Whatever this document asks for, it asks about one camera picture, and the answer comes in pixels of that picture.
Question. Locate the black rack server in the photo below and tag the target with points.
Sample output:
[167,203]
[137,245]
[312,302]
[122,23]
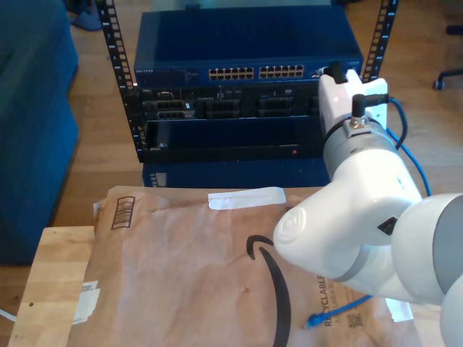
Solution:
[249,105]

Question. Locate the black rack shelf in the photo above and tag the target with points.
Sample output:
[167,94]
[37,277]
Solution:
[235,153]

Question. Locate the long white tape strip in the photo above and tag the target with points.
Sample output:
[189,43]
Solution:
[246,198]

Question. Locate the short white tape strip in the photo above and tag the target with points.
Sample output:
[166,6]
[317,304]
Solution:
[401,312]

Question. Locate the brown paper mailer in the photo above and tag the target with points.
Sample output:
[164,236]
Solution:
[162,271]

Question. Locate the blue slipper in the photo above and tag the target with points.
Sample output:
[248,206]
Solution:
[87,21]

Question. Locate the blue sofa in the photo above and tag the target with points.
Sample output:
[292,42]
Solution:
[32,144]

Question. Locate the white shipping label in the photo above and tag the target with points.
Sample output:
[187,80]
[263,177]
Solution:
[87,303]

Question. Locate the blue network switch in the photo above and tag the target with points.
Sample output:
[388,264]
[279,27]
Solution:
[246,36]

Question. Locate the black server rack frame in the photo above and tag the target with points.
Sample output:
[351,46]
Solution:
[131,108]

